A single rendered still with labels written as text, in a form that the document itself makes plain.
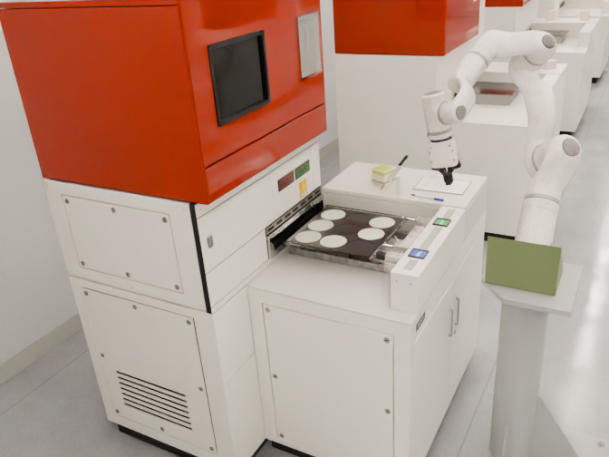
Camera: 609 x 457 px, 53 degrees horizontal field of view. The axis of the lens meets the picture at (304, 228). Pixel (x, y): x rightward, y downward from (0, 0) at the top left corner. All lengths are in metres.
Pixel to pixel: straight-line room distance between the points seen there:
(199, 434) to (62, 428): 0.80
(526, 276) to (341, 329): 0.64
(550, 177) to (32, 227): 2.47
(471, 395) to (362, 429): 0.79
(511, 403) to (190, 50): 1.68
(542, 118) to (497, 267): 0.56
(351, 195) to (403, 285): 0.71
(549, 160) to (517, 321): 0.56
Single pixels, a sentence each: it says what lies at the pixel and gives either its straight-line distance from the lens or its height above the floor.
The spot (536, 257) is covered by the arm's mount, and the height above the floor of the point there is 0.95.
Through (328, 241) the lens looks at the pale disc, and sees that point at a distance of 2.28.
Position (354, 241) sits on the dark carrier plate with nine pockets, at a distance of 2.27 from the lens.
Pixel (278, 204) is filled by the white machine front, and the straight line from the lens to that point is 2.31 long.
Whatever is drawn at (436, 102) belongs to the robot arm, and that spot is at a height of 1.40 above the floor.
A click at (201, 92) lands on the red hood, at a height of 1.56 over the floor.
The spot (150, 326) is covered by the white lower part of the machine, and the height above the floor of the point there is 0.69.
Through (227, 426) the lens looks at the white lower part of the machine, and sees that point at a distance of 2.39.
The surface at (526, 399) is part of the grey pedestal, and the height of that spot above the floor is 0.35.
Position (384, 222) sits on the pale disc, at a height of 0.90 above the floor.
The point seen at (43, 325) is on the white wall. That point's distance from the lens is 3.58.
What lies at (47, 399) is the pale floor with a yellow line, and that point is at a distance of 3.31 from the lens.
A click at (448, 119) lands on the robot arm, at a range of 2.11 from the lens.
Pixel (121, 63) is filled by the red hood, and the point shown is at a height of 1.64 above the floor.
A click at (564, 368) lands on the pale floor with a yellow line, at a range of 3.21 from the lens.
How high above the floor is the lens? 1.94
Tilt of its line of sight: 26 degrees down
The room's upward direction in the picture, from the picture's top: 4 degrees counter-clockwise
